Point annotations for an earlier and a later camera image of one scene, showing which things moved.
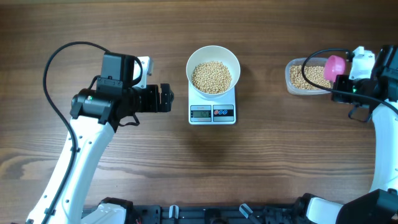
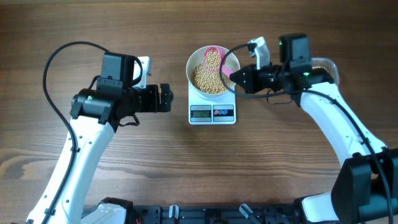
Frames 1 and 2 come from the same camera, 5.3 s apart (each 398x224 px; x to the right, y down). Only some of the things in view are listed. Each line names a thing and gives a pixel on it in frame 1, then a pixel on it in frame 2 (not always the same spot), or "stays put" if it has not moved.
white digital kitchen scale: (204, 111) stays put
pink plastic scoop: (334, 66) → (212, 56)
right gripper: (342, 83) → (250, 82)
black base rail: (218, 214) stays put
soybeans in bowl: (211, 77) stays put
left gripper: (166, 99) stays put
